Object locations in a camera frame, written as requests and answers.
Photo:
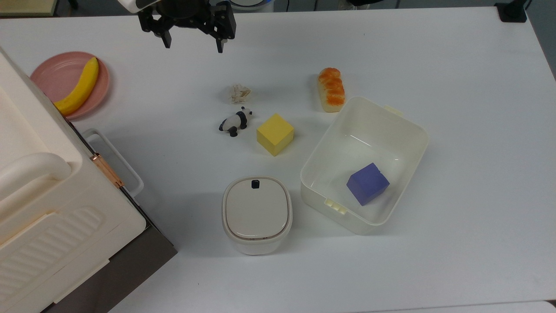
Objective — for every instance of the black table clamp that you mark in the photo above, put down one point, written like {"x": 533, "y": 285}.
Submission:
{"x": 512, "y": 12}

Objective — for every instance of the pink plate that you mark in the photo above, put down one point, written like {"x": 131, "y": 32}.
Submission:
{"x": 56, "y": 78}

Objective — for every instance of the white clear plastic frame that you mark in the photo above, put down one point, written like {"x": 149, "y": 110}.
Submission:
{"x": 130, "y": 174}

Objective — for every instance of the large cream storage box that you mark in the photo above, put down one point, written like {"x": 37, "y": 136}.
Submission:
{"x": 47, "y": 208}

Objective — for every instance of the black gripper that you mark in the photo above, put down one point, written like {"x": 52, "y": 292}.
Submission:
{"x": 186, "y": 13}

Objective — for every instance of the yellow cube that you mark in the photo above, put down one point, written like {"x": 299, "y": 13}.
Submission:
{"x": 275, "y": 132}

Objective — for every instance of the blue white round object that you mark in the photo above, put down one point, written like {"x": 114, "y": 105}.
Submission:
{"x": 254, "y": 4}

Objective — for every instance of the orange glazed bread loaf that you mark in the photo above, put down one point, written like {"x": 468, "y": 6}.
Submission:
{"x": 332, "y": 90}

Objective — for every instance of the cream plastic basket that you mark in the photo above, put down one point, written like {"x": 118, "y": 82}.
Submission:
{"x": 330, "y": 178}

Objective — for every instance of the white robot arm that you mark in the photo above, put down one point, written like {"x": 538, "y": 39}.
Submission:
{"x": 135, "y": 4}

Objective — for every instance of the wooden desk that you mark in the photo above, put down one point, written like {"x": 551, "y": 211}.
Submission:
{"x": 26, "y": 7}

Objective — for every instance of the crumpled beige paper ball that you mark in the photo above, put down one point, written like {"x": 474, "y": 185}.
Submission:
{"x": 239, "y": 94}

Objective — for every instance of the yellow banana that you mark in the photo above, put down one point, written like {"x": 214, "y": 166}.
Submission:
{"x": 82, "y": 87}

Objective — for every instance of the purple cube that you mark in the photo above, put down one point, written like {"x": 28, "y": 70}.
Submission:
{"x": 367, "y": 184}

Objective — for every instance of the panda toy figure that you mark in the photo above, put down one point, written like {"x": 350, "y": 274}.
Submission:
{"x": 235, "y": 121}

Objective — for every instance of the white lidded bin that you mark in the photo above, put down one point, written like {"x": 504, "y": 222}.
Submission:
{"x": 257, "y": 209}

